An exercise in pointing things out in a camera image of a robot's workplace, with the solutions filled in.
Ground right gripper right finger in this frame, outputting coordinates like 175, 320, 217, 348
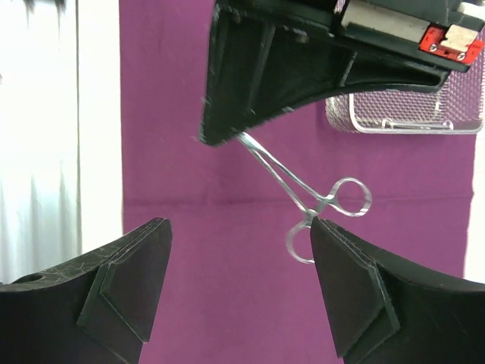
310, 218, 484, 364

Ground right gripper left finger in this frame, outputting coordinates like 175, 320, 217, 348
1, 218, 172, 364

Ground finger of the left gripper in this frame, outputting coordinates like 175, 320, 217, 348
199, 7, 449, 146

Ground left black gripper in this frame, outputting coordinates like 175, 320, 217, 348
219, 1, 484, 73

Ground steel forceps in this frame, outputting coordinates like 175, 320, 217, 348
230, 128, 373, 265

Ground purple cloth wrap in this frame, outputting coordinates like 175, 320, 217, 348
120, 1, 484, 363

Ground wire mesh instrument tray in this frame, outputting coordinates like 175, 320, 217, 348
325, 56, 484, 134

